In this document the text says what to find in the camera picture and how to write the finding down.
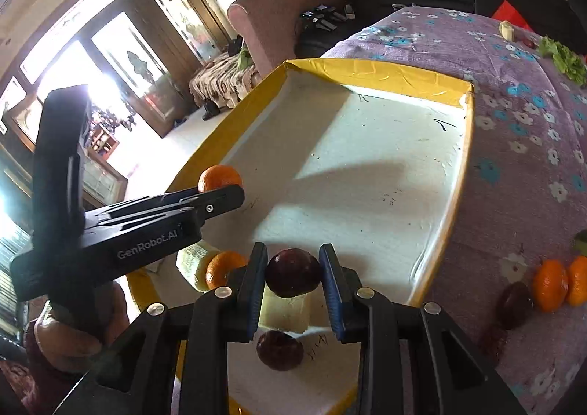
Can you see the green lettuce leaf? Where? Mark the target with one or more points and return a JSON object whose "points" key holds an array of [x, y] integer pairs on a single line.
{"points": [[562, 57]]}

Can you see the dark shoes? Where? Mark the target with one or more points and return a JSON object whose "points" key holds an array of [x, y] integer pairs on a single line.
{"points": [[212, 108]]}

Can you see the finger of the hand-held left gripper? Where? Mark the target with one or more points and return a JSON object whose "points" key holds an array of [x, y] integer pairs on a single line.
{"points": [[192, 203]]}

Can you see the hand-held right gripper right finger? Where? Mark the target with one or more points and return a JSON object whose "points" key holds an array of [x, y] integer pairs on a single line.
{"points": [[331, 293]]}

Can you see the green fruit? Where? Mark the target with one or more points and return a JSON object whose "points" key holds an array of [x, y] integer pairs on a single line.
{"points": [[581, 241]]}

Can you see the small dark red fruit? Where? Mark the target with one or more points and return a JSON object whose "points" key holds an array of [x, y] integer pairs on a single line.
{"points": [[529, 43]]}

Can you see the red box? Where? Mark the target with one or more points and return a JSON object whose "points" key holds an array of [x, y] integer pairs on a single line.
{"points": [[510, 13]]}

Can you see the wooden side cabinet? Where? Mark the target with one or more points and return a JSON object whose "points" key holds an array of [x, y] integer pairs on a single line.
{"points": [[103, 162]]}

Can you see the brown patterned covered couch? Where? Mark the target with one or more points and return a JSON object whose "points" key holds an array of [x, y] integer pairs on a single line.
{"points": [[220, 80]]}

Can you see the person's left hand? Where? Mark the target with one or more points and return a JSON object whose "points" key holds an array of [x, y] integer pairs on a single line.
{"points": [[69, 341]]}

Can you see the small orange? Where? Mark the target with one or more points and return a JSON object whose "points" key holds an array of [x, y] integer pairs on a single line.
{"points": [[220, 269], [578, 281], [550, 285], [221, 176]]}

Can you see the wooden glass-panel door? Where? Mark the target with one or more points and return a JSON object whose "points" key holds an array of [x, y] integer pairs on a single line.
{"points": [[137, 29]]}

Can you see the pale yellow banana piece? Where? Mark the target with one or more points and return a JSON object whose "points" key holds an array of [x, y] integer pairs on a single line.
{"points": [[506, 29], [195, 266], [286, 312]]}

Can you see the dark red plum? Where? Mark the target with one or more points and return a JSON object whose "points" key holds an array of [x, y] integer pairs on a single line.
{"points": [[279, 349], [293, 272], [516, 305], [491, 342]]}

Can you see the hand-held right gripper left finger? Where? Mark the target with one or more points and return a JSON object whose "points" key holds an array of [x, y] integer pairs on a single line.
{"points": [[259, 286]]}

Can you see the yellow-rimmed white tray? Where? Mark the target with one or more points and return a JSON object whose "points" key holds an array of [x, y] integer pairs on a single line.
{"points": [[367, 144]]}

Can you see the purple floral tablecloth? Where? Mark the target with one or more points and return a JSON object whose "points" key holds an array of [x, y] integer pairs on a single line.
{"points": [[509, 121]]}

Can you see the brown armchair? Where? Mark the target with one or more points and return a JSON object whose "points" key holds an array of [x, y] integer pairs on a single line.
{"points": [[293, 20]]}

